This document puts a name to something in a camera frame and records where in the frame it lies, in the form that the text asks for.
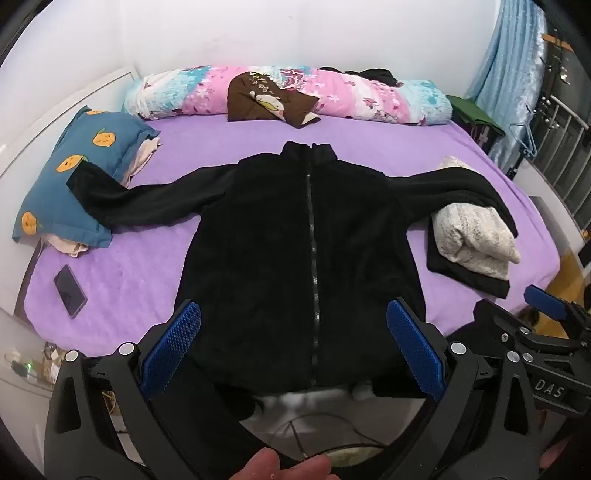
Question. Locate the white side table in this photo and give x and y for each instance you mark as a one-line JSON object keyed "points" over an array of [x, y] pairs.
{"points": [[23, 406]]}

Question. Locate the green cloth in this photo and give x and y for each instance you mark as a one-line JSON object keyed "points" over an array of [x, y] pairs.
{"points": [[471, 110]]}

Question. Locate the black folded garment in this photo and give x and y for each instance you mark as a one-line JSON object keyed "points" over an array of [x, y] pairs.
{"points": [[461, 277]]}

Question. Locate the blue clothes hanger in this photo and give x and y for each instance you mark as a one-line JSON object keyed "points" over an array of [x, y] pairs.
{"points": [[527, 141]]}

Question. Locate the black metal bed frame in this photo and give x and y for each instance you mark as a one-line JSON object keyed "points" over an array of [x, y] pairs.
{"points": [[545, 170]]}

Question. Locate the person's left hand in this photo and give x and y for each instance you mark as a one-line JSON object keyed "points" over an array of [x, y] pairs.
{"points": [[286, 470]]}

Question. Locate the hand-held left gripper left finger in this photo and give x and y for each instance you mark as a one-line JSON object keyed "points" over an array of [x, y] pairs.
{"points": [[171, 350]]}

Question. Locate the white knit sweater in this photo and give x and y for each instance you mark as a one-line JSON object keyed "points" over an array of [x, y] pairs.
{"points": [[466, 235]]}

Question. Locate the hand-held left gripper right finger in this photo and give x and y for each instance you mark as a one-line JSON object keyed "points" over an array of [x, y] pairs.
{"points": [[415, 350]]}

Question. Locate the black fleece zip jacket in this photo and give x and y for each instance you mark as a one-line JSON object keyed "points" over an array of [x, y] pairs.
{"points": [[277, 230]]}

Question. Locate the floral pink and blue quilt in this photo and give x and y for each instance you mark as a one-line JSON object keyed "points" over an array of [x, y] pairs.
{"points": [[207, 92]]}

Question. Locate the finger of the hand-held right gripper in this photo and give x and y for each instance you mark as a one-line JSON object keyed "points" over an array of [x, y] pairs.
{"points": [[498, 323], [547, 302]]}

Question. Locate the purple bed sheet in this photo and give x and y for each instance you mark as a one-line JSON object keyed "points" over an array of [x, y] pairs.
{"points": [[152, 258]]}

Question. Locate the blue pillow with orange print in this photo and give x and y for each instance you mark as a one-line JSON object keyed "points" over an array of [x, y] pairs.
{"points": [[92, 143]]}

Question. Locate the black cloth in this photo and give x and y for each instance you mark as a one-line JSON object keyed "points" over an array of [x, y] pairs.
{"points": [[378, 74]]}

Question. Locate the white bed headboard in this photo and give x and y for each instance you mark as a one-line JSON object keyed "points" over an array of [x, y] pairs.
{"points": [[46, 106]]}

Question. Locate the brown cartoon cloth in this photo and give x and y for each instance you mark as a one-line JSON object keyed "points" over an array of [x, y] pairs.
{"points": [[249, 99]]}

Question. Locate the blue curtain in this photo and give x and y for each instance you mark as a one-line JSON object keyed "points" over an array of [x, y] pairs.
{"points": [[503, 60]]}

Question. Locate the black smartphone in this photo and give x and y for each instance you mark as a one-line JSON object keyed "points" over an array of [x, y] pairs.
{"points": [[69, 290]]}

